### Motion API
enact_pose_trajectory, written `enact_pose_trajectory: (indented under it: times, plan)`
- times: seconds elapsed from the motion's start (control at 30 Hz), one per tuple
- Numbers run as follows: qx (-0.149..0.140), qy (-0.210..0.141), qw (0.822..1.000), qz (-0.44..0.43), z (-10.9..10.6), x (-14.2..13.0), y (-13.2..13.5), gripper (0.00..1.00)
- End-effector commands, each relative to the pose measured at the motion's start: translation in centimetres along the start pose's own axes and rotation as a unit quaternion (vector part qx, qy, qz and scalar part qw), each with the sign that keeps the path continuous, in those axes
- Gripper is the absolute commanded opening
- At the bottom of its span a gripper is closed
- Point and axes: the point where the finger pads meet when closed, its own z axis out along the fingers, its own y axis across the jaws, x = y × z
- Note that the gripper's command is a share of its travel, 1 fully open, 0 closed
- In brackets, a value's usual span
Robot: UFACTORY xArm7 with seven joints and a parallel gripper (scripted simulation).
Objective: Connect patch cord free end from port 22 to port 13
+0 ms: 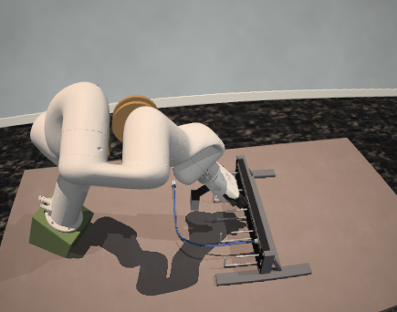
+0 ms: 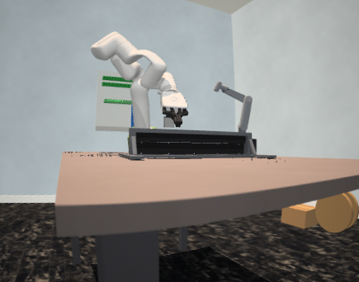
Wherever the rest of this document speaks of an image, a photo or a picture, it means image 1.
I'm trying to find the black patch panel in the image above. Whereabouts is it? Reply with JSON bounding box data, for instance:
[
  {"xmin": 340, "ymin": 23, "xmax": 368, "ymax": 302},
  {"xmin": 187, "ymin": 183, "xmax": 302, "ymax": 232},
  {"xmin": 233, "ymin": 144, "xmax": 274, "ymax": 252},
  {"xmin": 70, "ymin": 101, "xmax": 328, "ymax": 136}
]
[{"xmin": 215, "ymin": 155, "xmax": 312, "ymax": 286}]

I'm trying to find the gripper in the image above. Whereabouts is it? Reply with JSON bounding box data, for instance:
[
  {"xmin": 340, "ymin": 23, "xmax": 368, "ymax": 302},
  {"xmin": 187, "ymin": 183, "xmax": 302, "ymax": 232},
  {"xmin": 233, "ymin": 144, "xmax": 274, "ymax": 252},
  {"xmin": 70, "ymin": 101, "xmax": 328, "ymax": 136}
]
[{"xmin": 201, "ymin": 164, "xmax": 248, "ymax": 209}]

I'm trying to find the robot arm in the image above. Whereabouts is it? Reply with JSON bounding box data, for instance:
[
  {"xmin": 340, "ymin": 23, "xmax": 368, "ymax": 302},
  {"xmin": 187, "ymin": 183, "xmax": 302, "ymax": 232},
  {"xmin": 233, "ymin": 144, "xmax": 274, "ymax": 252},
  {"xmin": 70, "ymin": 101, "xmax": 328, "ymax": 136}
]
[{"xmin": 30, "ymin": 82, "xmax": 225, "ymax": 233}]

